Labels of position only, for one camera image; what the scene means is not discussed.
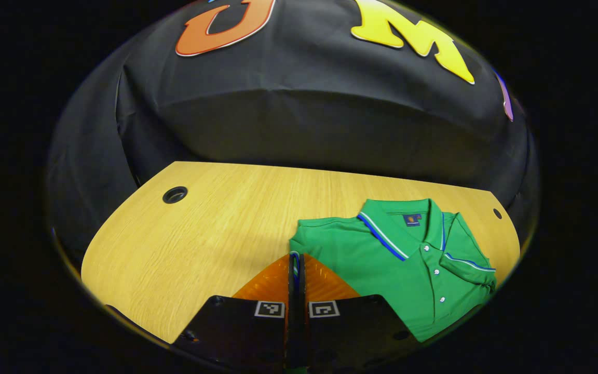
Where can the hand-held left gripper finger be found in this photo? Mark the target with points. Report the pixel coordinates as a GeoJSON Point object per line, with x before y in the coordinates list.
{"type": "Point", "coordinates": [301, 311]}
{"type": "Point", "coordinates": [293, 311]}

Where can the green T-shirt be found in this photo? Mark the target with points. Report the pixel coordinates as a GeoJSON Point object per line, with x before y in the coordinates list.
{"type": "Point", "coordinates": [382, 270]}

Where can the open black table grommet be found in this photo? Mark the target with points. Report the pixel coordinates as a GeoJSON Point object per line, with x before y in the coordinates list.
{"type": "Point", "coordinates": [175, 195]}

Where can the black backdrop cloth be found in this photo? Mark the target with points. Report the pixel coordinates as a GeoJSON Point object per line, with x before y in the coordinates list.
{"type": "Point", "coordinates": [304, 130]}

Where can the black capped table grommet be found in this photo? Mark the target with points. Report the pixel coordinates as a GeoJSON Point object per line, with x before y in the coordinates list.
{"type": "Point", "coordinates": [497, 213]}

